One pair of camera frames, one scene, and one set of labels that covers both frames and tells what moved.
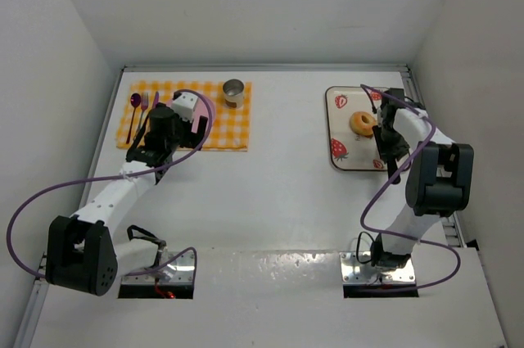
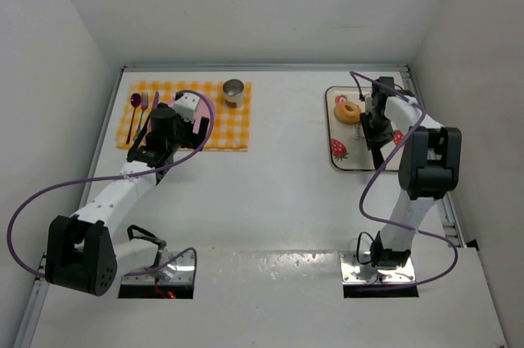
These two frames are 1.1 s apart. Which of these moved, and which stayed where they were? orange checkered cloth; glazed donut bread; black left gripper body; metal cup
Moved: glazed donut bread
Stayed: orange checkered cloth; metal cup; black left gripper body
